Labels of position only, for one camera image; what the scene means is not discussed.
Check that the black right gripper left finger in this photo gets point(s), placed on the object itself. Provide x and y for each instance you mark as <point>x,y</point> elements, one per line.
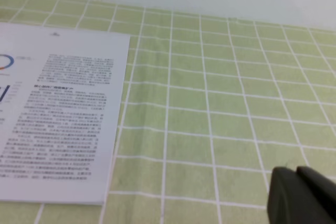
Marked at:
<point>291,201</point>

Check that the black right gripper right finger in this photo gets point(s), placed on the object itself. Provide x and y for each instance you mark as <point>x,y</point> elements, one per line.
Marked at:
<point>322,187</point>

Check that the white magazine book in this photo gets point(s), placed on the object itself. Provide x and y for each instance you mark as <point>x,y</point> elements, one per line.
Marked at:
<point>61,92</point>

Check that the green checkered tablecloth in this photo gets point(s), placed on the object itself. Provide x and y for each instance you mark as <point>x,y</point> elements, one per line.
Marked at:
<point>210,106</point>

